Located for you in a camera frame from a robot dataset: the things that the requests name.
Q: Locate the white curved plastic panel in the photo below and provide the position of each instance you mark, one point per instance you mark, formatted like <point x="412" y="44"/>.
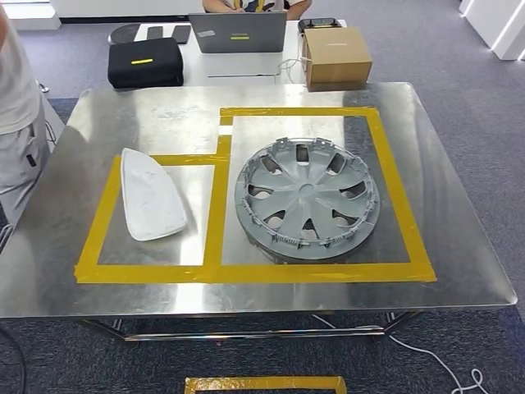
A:
<point x="151" y="201"/>

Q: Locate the yellow tape on workbench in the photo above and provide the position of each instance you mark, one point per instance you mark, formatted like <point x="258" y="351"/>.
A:
<point x="287" y="273"/>

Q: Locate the stainless steel workbench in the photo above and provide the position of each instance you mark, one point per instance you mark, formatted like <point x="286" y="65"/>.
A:
<point x="451" y="217"/>

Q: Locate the grey plastic wheel cover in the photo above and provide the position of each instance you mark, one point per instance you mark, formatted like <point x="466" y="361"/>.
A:
<point x="308" y="196"/>

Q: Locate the brown cardboard box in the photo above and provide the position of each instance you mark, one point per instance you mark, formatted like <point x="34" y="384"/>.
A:
<point x="336" y="54"/>

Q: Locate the grey laptop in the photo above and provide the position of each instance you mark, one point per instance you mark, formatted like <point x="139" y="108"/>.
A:
<point x="237" y="27"/>

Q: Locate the yellow floor tape outline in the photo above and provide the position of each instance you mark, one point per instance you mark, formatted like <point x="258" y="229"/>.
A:
<point x="266" y="383"/>

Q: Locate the black flat device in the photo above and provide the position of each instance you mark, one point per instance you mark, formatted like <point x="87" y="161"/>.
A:
<point x="320" y="24"/>

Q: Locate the person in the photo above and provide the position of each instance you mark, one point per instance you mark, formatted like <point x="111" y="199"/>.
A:
<point x="254" y="4"/>
<point x="18" y="109"/>

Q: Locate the dark smartphone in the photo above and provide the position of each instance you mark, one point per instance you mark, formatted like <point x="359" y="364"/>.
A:
<point x="155" y="32"/>
<point x="181" y="33"/>

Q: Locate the black zip case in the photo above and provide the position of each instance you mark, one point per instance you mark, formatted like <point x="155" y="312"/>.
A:
<point x="143" y="71"/>

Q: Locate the grey round pad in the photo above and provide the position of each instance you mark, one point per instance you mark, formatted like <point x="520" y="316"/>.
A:
<point x="122" y="33"/>

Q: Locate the white panel board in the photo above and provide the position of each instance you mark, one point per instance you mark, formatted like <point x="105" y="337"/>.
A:
<point x="57" y="119"/>

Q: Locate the white display plinth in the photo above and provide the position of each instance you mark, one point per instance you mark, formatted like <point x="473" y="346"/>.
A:
<point x="492" y="21"/>

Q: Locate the white low plinth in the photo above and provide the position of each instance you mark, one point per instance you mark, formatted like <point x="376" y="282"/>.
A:
<point x="29" y="16"/>

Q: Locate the grey metal frame leg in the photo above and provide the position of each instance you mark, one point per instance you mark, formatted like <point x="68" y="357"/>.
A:
<point x="4" y="236"/>

